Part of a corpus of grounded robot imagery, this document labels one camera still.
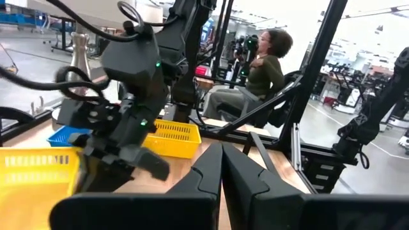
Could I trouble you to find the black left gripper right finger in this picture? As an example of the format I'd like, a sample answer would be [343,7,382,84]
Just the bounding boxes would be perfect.
[222,142,409,230]

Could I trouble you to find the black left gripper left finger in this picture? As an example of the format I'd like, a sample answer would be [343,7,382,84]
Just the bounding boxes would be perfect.
[49,142,224,230]

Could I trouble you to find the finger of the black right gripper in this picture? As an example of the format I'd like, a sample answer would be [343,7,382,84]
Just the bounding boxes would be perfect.
[75,149,137,194]
[120,145,171,182]

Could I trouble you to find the yellow plastic basket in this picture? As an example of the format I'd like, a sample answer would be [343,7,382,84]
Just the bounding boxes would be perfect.
[0,146,82,230]
[143,119,203,160]

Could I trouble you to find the blue plastic basket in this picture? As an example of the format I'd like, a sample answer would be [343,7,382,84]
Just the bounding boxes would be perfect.
[47,125,93,148]

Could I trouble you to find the black control box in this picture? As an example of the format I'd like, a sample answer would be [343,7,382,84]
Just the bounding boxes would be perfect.
[302,156,346,195]

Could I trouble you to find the silver aluminium bar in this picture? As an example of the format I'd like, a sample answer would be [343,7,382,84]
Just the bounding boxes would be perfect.
[289,123,304,172]

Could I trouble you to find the black curved clamp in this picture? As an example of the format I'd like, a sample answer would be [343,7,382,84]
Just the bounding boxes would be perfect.
[0,107,36,126]

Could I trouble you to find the black side table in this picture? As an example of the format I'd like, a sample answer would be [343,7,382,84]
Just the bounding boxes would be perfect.
[49,15,77,54]

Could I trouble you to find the wooden workbench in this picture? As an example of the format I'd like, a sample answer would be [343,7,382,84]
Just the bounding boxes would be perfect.
[195,76,215,91]

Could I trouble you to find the black office chair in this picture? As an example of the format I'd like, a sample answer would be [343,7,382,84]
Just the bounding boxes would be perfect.
[217,70,304,128]

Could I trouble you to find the red box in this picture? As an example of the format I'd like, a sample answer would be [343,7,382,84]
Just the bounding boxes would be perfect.
[322,95,339,107]

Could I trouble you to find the blue storage bin rack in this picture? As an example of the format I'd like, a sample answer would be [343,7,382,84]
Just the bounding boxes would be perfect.
[0,9,49,33]

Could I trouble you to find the white robot station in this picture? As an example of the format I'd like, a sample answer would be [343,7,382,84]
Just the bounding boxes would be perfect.
[334,85,364,111]

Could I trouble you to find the person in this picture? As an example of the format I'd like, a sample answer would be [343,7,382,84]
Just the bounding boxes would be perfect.
[203,28,294,121]

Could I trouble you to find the black robotic device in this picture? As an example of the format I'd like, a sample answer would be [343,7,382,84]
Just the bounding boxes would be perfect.
[228,34,260,87]

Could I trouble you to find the black aluminium rig frame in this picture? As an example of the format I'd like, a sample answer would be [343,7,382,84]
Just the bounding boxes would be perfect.
[197,0,359,167]

